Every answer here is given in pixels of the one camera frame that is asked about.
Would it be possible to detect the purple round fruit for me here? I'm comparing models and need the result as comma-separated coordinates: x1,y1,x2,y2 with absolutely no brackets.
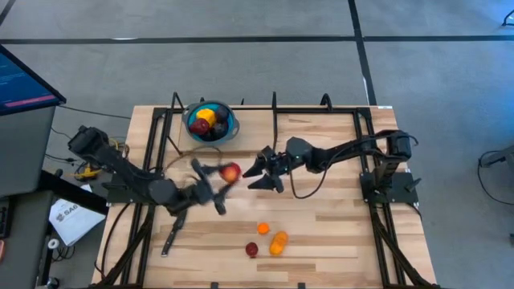
214,105,230,124

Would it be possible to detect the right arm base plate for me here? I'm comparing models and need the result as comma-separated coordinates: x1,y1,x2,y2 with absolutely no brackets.
360,172,419,204

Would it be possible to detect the black floor cable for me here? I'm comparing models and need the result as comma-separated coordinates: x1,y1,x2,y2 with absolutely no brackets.
476,150,514,206

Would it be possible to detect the black metal bracket stand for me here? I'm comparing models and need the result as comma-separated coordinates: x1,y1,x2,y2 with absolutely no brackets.
166,91,186,156
271,91,279,156

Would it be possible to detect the blue collapsible bowl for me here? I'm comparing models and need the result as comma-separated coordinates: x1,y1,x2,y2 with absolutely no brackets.
181,100,241,145

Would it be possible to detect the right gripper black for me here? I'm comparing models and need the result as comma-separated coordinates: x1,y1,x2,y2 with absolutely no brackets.
242,145,292,193

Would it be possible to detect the thin black monitor cable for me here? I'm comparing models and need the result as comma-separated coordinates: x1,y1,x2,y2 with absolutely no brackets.
58,104,133,120

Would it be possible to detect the dark desk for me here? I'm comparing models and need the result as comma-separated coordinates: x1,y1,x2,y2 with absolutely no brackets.
0,170,109,289

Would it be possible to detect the black handled kitchen knife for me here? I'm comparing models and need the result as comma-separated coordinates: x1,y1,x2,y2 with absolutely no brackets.
161,210,188,258

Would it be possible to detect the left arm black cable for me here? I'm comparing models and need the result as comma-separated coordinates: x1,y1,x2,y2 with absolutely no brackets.
164,144,224,173

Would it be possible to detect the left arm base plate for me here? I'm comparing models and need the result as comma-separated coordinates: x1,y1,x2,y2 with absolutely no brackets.
102,172,162,204

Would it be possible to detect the white paper booklet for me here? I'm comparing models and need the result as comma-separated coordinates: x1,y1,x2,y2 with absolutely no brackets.
47,197,107,247

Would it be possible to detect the black cable along frame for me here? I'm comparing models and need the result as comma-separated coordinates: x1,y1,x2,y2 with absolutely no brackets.
94,202,133,280

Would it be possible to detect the large orange yellow fruit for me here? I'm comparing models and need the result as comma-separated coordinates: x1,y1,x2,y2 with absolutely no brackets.
268,230,289,257

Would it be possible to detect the red yellow apple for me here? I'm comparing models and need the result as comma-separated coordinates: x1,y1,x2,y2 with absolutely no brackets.
218,161,243,185

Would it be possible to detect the dark plum fruit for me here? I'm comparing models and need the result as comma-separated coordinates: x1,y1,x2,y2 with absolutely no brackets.
210,122,230,140

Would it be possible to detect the computer monitor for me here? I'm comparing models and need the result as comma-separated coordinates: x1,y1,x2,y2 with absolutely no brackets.
0,43,67,117

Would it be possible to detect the yellow tool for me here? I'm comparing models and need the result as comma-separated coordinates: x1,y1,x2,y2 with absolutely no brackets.
74,163,104,181

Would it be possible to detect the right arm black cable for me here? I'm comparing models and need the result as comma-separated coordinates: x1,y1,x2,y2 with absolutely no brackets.
288,136,362,200

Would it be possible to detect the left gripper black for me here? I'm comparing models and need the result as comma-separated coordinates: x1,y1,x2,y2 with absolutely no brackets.
176,158,235,216

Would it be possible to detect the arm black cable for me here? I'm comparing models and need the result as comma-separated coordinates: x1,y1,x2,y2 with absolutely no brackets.
288,136,362,200
164,144,224,173

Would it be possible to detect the black metal table frame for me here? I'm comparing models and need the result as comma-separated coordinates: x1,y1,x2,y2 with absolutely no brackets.
90,92,443,289

